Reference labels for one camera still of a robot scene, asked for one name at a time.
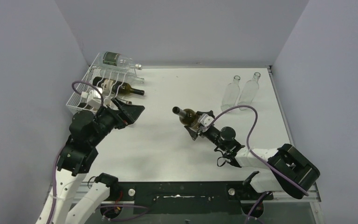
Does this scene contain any brown bottle with tan label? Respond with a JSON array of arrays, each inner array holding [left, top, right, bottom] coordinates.
[[172, 106, 200, 127]]

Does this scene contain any clear square glass bottle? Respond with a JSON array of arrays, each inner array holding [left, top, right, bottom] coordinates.
[[237, 72, 261, 105]]

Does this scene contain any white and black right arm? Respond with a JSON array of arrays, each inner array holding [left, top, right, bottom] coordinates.
[[176, 109, 320, 199]]

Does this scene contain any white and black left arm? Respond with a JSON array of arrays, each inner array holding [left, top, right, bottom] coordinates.
[[36, 99, 145, 224]]

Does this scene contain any clear bottle with brown cap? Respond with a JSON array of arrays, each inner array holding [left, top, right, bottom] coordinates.
[[104, 97, 132, 108]]

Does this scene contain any dark green wine bottle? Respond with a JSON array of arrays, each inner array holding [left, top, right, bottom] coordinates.
[[92, 77, 145, 96]]

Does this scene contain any clear bottle in rack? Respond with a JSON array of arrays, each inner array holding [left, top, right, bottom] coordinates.
[[93, 67, 144, 84]]

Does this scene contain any clear bottle with dark label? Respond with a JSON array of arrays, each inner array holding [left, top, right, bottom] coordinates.
[[99, 51, 143, 70]]

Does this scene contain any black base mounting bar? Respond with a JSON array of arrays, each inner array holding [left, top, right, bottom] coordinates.
[[108, 181, 261, 215]]

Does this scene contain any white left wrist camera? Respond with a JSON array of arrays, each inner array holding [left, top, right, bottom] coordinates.
[[80, 89, 101, 110]]

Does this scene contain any white wire wine rack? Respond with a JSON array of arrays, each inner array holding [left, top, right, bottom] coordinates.
[[66, 52, 125, 114]]

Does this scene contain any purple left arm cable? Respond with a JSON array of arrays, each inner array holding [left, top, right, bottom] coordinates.
[[48, 80, 150, 224]]

